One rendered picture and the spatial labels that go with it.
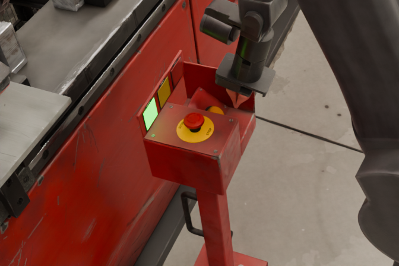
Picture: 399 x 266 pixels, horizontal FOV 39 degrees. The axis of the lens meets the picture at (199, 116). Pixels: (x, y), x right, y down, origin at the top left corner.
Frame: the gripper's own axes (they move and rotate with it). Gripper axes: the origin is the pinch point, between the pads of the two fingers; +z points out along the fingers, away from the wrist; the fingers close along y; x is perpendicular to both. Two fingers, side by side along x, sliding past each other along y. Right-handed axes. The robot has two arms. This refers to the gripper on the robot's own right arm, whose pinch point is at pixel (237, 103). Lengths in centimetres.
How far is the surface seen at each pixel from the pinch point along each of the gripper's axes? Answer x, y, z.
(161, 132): 12.4, 10.8, 1.9
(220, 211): 6.8, -4.1, 29.6
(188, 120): 10.5, 6.5, -2.3
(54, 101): 29.2, 22.1, -17.9
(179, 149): 14.9, 5.9, 1.4
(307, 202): -36, -27, 73
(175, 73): -0.3, 13.9, -1.0
